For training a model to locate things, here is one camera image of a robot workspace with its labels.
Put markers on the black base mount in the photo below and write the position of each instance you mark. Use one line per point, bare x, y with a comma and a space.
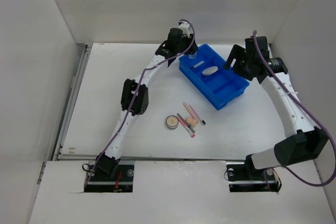
240, 182
121, 182

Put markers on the thin pink mascara brush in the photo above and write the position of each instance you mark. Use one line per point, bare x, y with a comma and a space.
198, 117

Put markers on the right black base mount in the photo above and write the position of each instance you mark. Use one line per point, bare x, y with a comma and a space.
240, 182

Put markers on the round compact powder jar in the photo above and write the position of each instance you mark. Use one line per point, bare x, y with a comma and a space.
172, 122

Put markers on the round white powder puff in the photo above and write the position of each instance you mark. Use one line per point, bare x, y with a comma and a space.
209, 71

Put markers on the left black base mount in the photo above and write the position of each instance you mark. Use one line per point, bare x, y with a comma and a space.
121, 182

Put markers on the small white black-capped bottle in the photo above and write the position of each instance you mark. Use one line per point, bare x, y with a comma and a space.
196, 65

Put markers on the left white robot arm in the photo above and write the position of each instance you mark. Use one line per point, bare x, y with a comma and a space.
135, 94

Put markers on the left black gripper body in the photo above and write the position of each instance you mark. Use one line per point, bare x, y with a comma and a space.
185, 42

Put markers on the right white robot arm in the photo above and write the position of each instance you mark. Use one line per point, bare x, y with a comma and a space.
304, 138

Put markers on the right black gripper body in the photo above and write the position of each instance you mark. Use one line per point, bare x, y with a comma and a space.
245, 67

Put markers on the clear plastic bottle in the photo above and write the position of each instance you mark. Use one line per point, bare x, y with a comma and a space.
192, 56

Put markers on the grey pink lip pencil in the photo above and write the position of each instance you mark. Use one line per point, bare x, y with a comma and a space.
186, 126

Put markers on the beige makeup sponge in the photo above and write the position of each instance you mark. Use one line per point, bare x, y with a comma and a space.
192, 121

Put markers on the blue plastic organizer bin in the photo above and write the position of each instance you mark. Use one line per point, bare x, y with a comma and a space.
219, 88

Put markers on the pink thick makeup stick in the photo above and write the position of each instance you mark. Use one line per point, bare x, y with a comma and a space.
189, 110

